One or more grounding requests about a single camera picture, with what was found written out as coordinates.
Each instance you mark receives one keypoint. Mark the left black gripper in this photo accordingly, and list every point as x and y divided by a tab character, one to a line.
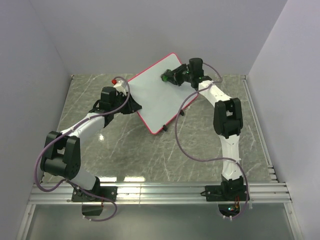
132	106

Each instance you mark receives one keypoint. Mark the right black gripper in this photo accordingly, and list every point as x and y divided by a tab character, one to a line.
177	73

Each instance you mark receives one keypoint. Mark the green whiteboard eraser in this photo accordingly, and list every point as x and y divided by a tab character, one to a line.
164	77

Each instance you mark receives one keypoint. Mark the pink framed whiteboard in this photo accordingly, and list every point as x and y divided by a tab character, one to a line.
160	100

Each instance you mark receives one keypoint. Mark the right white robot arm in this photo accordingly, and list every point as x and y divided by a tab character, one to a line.
227	123

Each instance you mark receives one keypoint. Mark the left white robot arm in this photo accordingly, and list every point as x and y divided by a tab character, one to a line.
61	155

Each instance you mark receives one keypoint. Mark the black whiteboard stand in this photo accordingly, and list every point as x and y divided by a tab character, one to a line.
165	128

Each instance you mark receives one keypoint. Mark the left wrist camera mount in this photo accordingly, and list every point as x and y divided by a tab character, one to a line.
120	86

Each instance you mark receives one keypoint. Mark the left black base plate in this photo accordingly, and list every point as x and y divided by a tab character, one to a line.
109	192

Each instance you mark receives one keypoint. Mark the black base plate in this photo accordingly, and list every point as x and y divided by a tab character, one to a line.
219	193
109	192

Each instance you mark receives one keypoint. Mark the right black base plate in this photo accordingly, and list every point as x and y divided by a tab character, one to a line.
219	193

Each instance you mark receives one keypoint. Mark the aluminium mounting rail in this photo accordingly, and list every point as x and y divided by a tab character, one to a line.
162	193

